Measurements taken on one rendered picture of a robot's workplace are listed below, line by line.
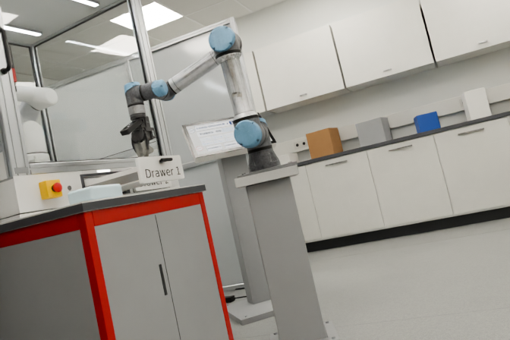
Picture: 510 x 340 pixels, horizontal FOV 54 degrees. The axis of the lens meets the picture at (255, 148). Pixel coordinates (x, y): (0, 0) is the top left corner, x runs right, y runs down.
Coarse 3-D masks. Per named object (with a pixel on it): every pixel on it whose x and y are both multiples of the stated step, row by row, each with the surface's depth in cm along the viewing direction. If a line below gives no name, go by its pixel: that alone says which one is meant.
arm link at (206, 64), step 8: (208, 56) 229; (192, 64) 232; (200, 64) 230; (208, 64) 229; (216, 64) 230; (184, 72) 232; (192, 72) 231; (200, 72) 231; (168, 80) 234; (176, 80) 232; (184, 80) 232; (192, 80) 233; (168, 88) 233; (176, 88) 233; (184, 88) 236; (168, 96) 235
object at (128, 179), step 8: (136, 168) 206; (104, 176) 214; (112, 176) 212; (120, 176) 210; (128, 176) 208; (136, 176) 206; (88, 184) 219; (96, 184) 216; (104, 184) 214; (128, 184) 212; (136, 184) 221; (144, 184) 233
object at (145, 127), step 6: (144, 114) 225; (132, 120) 227; (144, 120) 227; (138, 126) 224; (144, 126) 226; (132, 132) 224; (138, 132) 222; (144, 132) 223; (150, 132) 227; (132, 138) 224; (138, 138) 223; (150, 138) 226
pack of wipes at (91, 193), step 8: (112, 184) 156; (120, 184) 159; (72, 192) 149; (80, 192) 147; (88, 192) 146; (96, 192) 148; (104, 192) 151; (112, 192) 155; (120, 192) 158; (72, 200) 148; (80, 200) 147
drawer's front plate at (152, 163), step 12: (156, 156) 214; (168, 156) 221; (180, 156) 229; (144, 168) 205; (156, 168) 212; (168, 168) 219; (180, 168) 226; (144, 180) 203; (156, 180) 210; (168, 180) 217
